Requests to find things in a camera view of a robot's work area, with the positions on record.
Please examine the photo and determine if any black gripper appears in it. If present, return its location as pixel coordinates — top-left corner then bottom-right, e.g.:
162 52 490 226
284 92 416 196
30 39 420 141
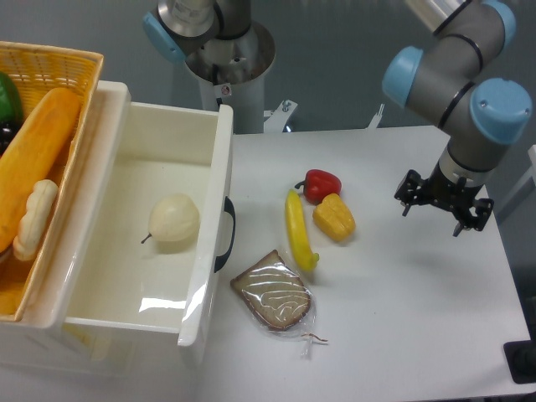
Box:
394 165 494 237

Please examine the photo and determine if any white drawer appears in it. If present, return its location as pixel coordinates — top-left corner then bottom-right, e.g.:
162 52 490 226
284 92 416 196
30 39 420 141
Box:
62 101 235 348

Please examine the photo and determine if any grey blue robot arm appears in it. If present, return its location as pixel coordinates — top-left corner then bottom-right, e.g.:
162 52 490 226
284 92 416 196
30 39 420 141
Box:
142 1 533 231

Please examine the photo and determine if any white drawer cabinet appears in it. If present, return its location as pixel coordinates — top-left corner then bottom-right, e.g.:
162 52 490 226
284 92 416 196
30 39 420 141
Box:
1 82 206 374

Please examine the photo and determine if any yellow toy bell pepper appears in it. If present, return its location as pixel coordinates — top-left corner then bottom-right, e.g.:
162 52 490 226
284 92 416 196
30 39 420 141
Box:
312 193 356 242

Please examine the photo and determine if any red toy bell pepper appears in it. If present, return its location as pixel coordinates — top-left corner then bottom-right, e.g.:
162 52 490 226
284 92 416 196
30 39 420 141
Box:
294 169 342 205

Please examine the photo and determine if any yellow toy banana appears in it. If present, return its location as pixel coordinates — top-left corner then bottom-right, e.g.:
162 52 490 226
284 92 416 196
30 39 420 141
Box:
285 190 319 272

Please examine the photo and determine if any black device at edge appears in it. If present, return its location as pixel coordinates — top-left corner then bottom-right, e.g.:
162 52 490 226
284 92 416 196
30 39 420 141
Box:
503 340 536 384

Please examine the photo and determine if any wrapped brown bread slice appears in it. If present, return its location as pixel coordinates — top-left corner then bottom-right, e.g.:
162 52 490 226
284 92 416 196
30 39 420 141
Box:
229 250 328 360

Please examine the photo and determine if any white toy pear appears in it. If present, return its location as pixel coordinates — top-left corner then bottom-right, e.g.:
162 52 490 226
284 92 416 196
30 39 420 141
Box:
141 193 200 254

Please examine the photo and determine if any cream toy croissant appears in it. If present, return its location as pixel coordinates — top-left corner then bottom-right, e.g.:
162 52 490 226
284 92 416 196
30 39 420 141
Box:
13 179 59 261

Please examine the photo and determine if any orange toy baguette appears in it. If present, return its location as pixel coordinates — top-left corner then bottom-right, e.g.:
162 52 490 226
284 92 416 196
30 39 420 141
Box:
1 87 80 250

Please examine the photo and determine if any yellow woven basket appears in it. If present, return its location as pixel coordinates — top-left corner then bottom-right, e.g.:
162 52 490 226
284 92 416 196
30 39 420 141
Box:
1 42 104 322

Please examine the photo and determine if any dark purple toy eggplant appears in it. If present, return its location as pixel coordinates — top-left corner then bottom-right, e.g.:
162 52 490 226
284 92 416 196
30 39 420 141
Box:
0 121 21 156

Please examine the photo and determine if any green toy pepper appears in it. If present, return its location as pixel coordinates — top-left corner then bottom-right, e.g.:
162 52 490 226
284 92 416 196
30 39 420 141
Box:
0 72 23 124

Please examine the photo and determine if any white frame at right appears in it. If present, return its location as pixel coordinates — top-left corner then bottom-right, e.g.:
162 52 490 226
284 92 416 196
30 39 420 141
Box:
495 145 536 224

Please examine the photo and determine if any black top drawer handle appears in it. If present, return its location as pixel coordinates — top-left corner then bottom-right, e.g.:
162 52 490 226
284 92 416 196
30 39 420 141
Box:
214 196 236 273

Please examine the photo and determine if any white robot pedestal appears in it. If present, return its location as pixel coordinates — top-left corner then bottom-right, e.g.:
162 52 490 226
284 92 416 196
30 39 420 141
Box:
183 20 299 136

